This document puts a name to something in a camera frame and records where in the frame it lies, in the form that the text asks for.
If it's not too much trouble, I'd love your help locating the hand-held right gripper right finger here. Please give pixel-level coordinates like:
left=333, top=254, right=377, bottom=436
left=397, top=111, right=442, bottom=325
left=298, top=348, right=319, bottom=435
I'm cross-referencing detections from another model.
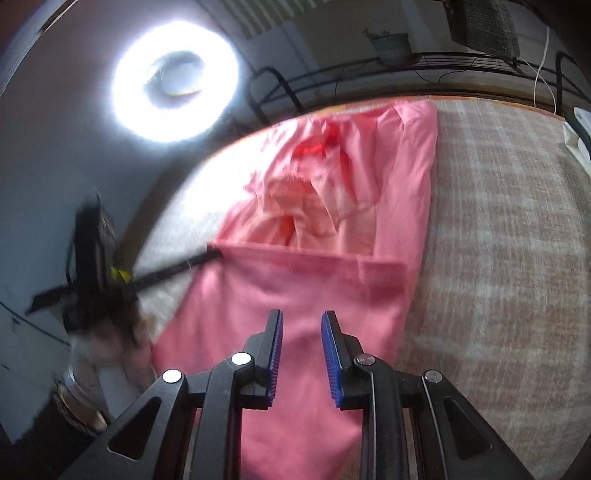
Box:
left=321, top=310, right=536, bottom=480

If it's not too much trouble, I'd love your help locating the ring light on stand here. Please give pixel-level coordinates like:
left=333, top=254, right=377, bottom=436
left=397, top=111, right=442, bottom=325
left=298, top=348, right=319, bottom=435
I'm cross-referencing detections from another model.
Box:
left=112, top=18, right=241, bottom=144

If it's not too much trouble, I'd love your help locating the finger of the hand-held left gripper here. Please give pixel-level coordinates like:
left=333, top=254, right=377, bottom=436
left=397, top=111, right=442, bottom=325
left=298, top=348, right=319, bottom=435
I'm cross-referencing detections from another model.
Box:
left=130, top=246, right=223, bottom=294

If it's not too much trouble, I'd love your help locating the pink t-shirt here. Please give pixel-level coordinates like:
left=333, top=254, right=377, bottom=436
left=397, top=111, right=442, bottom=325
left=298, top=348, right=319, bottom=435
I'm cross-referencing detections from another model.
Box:
left=152, top=99, right=439, bottom=480

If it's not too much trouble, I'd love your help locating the potted plant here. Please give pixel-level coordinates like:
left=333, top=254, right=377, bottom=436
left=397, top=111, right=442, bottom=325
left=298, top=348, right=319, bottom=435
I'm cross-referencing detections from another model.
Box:
left=362, top=28, right=411, bottom=66

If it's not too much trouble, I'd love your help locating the black metal clothes rack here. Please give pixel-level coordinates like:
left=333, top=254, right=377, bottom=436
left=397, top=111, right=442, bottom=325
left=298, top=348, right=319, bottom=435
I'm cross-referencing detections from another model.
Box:
left=249, top=46, right=559, bottom=126

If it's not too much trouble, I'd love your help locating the plaid covered table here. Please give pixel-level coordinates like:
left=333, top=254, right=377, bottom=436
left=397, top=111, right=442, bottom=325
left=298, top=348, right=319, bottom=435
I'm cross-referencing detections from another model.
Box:
left=124, top=96, right=591, bottom=480

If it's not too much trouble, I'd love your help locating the folded white grey garment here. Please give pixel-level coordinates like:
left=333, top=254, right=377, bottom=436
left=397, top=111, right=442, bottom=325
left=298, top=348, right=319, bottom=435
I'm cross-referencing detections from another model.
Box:
left=561, top=106, right=591, bottom=168

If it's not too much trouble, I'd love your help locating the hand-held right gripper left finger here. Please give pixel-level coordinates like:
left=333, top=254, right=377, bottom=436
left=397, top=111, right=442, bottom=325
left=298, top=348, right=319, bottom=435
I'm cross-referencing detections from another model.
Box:
left=85, top=308, right=283, bottom=480

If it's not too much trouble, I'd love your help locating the black bed frame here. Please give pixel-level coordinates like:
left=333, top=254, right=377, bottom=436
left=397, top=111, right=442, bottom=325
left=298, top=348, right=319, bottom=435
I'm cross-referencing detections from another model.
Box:
left=555, top=51, right=576, bottom=117

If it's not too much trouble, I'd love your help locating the white lamp cable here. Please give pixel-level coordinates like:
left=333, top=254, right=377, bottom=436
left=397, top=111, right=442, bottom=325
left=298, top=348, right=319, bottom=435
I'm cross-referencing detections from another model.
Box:
left=531, top=25, right=557, bottom=112

